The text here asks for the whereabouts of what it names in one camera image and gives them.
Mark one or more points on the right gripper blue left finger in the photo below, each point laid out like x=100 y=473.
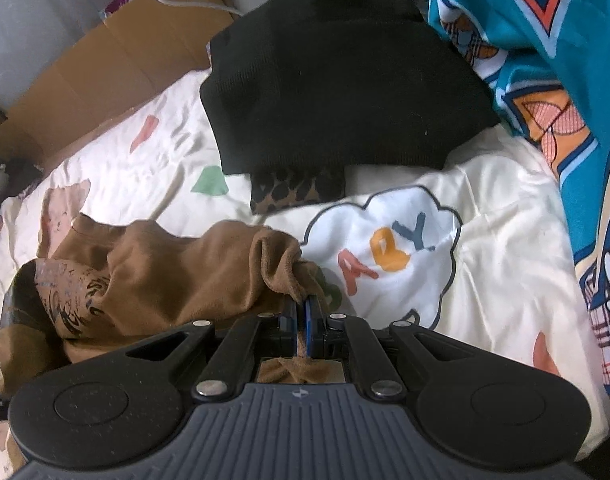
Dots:
x=240 y=350

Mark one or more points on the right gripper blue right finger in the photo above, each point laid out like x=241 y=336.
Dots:
x=350 y=341

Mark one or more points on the brown printed t-shirt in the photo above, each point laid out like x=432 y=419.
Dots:
x=109 y=286

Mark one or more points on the leopard print folded garment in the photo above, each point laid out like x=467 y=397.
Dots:
x=279 y=189

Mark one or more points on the cream bear print bedsheet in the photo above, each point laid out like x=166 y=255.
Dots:
x=478 y=251

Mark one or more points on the black folded garment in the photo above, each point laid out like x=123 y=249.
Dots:
x=314 y=83

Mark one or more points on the brown cardboard sheet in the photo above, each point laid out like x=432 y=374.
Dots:
x=130 y=58

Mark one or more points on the teal cartoon print blanket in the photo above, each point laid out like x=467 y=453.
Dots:
x=547 y=63

